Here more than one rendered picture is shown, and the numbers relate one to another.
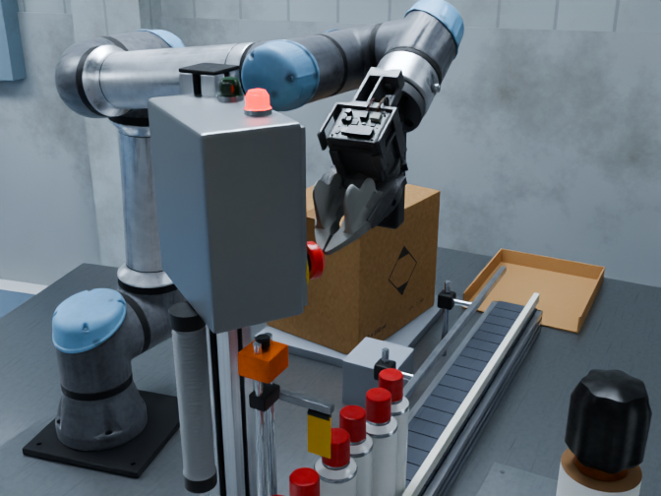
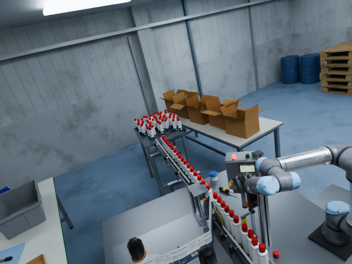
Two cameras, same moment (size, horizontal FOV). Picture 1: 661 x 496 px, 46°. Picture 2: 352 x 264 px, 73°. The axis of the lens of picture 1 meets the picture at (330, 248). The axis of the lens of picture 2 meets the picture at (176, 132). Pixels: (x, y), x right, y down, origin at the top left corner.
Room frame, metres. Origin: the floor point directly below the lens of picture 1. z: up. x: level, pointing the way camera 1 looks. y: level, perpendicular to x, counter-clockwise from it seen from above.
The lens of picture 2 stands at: (1.34, -0.87, 2.16)
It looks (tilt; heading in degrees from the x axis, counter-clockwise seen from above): 22 degrees down; 138
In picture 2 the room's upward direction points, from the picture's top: 14 degrees counter-clockwise
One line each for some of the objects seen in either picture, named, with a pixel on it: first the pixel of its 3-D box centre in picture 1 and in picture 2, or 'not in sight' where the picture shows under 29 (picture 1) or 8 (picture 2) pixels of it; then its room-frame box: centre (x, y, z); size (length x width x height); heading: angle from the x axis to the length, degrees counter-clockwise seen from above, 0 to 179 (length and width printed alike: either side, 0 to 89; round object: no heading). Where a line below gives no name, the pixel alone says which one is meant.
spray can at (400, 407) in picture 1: (389, 438); (263, 259); (0.90, -0.08, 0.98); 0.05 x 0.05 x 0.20
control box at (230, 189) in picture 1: (227, 204); (242, 171); (0.73, 0.10, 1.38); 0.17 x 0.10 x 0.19; 27
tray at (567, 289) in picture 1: (535, 286); not in sight; (1.67, -0.48, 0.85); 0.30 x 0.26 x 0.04; 152
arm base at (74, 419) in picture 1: (99, 399); (336, 228); (1.13, 0.39, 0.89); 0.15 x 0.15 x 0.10
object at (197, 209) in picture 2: not in sight; (201, 202); (0.37, 0.09, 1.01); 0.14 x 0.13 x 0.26; 152
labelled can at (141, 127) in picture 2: not in sight; (155, 122); (-1.35, 1.22, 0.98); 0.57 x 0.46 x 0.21; 62
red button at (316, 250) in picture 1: (307, 261); not in sight; (0.72, 0.02, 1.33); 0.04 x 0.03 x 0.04; 27
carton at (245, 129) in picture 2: not in sight; (240, 118); (-0.16, 1.66, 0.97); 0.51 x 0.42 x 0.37; 79
